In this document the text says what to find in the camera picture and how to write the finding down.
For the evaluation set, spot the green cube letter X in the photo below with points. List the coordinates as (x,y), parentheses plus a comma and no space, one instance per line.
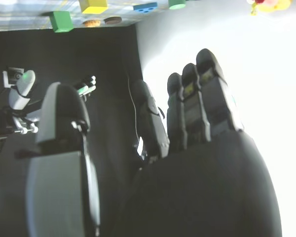
(61,21)

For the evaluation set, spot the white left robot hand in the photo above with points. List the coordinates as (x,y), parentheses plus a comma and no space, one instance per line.
(199,185)

